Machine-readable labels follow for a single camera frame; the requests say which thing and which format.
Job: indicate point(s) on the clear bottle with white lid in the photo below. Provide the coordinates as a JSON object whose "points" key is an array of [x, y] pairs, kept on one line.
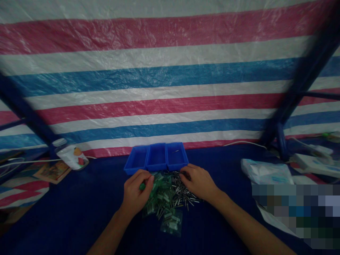
{"points": [[70, 156]]}

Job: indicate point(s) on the striped red white blue tarp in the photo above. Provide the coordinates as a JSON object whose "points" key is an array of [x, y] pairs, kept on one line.
{"points": [[159, 79]]}

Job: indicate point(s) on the pile of metal bits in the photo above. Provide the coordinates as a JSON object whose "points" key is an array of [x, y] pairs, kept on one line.
{"points": [[182, 195]]}

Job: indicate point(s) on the blue plastic bin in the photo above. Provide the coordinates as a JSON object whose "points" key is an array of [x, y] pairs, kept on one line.
{"points": [[136, 159], [156, 158], [176, 157]]}

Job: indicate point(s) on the person's right hand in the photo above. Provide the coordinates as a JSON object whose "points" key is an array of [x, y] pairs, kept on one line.
{"points": [[202, 183]]}

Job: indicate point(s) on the dark blue table cloth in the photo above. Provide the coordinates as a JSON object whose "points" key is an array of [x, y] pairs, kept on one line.
{"points": [[79, 212]]}

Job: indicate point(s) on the person's left hand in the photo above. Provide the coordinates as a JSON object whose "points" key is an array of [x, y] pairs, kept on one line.
{"points": [[135, 190]]}

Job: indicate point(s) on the orange printed booklet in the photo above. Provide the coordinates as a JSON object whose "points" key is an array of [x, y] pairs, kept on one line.
{"points": [[53, 171]]}

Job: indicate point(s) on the blue metal frame post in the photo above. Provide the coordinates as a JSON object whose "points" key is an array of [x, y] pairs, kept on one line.
{"points": [[26, 114], [300, 87]]}

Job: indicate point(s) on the white paper sheet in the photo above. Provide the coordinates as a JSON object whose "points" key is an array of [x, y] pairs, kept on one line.
{"points": [[273, 216]]}

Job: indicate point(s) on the white power strip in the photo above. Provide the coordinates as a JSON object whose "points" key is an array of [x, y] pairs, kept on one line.
{"points": [[316, 162]]}

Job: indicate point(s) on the small green packet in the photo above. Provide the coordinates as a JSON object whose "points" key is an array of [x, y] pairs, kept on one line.
{"points": [[142, 186]]}

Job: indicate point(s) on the person's right fingers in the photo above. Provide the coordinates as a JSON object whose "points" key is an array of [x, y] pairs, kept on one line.
{"points": [[190, 171]]}

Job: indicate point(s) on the white plastic bag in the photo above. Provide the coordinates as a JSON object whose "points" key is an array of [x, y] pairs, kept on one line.
{"points": [[268, 172]]}

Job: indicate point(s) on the pile of green plastic packets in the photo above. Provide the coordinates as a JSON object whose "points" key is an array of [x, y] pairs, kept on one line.
{"points": [[163, 204]]}

